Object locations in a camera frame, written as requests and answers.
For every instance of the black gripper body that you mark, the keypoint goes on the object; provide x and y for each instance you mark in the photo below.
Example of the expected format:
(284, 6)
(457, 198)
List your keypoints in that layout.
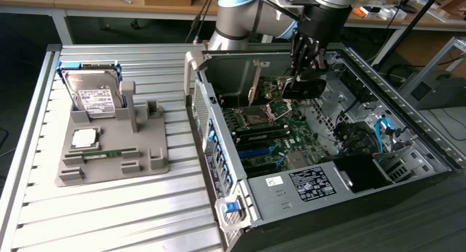
(323, 23)

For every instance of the graphics card with metal bracket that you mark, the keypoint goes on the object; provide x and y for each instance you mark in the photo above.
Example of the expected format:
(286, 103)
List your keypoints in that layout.
(268, 88)

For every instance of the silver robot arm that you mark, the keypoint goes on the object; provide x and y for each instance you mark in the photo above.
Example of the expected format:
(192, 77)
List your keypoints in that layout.
(236, 17)

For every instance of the wooden desk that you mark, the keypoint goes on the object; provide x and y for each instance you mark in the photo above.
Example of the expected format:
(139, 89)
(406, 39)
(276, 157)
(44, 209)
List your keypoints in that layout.
(72, 1)
(363, 20)

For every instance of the orange white box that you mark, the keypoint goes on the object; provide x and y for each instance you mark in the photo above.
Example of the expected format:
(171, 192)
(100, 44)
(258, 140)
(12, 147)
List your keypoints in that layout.
(363, 12)

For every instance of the perforated metal disk bay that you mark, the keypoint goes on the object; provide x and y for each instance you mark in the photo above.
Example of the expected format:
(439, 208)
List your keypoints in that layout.
(327, 110)

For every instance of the open PC case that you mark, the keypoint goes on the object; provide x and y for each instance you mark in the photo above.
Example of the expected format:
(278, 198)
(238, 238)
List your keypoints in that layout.
(226, 72)

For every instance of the metal socket cover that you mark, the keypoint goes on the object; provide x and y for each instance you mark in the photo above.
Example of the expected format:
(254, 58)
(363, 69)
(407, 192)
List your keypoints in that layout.
(270, 110)

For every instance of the thin locking lever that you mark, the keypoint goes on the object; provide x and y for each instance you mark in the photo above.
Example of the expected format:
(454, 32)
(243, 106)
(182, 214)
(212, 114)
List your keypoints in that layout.
(238, 102)

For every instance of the black monitor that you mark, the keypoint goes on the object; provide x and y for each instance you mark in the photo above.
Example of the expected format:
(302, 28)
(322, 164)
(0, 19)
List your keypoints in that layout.
(408, 8)

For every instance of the black pole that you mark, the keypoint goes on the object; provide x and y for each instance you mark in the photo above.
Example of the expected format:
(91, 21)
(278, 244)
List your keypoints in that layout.
(413, 22)

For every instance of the CPU socket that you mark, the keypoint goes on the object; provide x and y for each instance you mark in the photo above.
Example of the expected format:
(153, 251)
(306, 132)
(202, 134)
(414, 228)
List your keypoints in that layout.
(255, 117)

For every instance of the green motherboard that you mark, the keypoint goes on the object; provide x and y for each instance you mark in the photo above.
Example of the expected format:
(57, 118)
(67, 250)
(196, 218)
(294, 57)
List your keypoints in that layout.
(298, 132)

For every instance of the black RAM stick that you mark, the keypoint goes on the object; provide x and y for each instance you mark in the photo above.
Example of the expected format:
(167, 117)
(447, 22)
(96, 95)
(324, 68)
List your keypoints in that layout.
(262, 138)

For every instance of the grey computer tower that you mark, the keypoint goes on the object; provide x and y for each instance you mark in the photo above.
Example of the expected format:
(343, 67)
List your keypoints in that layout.
(437, 91)

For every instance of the grey chipset heatsink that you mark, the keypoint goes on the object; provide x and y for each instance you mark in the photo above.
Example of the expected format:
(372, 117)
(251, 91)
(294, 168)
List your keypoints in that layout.
(299, 159)

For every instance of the grey disk bay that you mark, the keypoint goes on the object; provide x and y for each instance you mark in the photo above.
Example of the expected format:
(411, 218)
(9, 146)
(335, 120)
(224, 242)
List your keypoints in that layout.
(407, 164)

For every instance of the grey power supply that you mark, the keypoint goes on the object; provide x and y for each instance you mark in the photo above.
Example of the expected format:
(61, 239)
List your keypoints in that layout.
(276, 197)

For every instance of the blue case latch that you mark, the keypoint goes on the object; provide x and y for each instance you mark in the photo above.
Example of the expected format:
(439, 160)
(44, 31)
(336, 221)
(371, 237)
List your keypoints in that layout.
(228, 207)

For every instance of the hard disk with blue carrier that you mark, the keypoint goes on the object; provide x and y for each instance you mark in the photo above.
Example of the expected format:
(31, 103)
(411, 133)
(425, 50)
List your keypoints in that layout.
(91, 99)

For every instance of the green RAM stick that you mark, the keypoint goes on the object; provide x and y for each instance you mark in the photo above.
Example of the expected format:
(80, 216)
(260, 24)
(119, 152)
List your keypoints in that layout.
(105, 153)

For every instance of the silver CPU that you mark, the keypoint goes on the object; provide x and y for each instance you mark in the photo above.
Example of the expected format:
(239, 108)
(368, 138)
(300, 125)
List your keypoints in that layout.
(84, 138)

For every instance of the grey parts rack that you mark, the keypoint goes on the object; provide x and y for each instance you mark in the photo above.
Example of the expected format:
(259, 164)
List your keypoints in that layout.
(108, 170)

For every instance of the metal slat table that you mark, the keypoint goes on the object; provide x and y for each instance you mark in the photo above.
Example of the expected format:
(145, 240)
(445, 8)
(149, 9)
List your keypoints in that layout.
(108, 213)

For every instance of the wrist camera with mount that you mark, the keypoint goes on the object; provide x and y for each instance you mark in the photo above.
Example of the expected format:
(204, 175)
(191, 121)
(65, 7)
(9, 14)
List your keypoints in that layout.
(288, 6)

